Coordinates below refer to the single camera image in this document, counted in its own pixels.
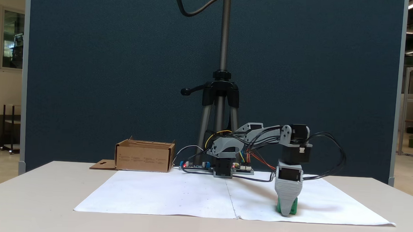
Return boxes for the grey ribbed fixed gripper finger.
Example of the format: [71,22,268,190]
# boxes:
[273,180,304,217]

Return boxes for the green dice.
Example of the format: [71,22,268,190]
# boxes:
[276,197,298,216]

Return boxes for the white paper sheet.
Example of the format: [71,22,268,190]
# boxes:
[73,168,239,219]
[225,171,398,227]

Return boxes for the circuit board with white connectors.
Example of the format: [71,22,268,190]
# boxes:
[233,163,255,175]

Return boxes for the circuit board with blue parts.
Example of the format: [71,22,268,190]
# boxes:
[179,160,212,172]

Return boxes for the brown cardboard box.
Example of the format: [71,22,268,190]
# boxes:
[89,134,176,173]

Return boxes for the dark blue partition panel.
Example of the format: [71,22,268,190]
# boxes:
[18,0,409,189]

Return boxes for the black shelf cart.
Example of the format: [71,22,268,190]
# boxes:
[0,103,22,155]

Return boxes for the black power cable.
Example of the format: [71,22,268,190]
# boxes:
[232,166,281,183]

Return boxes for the black arm servo cable bundle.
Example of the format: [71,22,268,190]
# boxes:
[203,125,285,158]

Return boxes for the black wrist servo cable loop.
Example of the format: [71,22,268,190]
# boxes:
[301,131,348,182]

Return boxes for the black grey camera tripod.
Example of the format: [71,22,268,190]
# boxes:
[178,0,245,168]

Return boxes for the black camera cable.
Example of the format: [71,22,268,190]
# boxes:
[172,0,230,19]

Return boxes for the framed wall window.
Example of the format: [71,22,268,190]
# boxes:
[0,5,26,74]

